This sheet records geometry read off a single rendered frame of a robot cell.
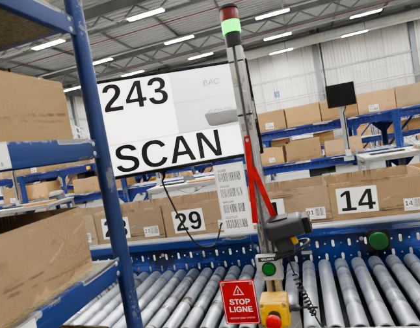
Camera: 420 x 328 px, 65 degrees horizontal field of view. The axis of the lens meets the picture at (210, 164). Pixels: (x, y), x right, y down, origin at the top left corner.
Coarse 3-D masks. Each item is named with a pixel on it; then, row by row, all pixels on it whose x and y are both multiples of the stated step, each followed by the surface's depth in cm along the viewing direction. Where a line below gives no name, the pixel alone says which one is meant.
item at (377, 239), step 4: (376, 232) 132; (380, 232) 132; (372, 236) 132; (376, 236) 132; (380, 236) 131; (384, 236) 131; (372, 240) 132; (376, 240) 132; (380, 240) 132; (384, 240) 131; (372, 244) 133; (376, 244) 132; (380, 244) 132; (384, 244) 131; (376, 248) 132; (380, 248) 132
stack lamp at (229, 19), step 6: (222, 12) 88; (228, 12) 87; (234, 12) 87; (222, 18) 88; (228, 18) 87; (234, 18) 87; (222, 24) 88; (228, 24) 87; (234, 24) 87; (222, 30) 89; (228, 30) 87; (234, 30) 87; (240, 30) 88
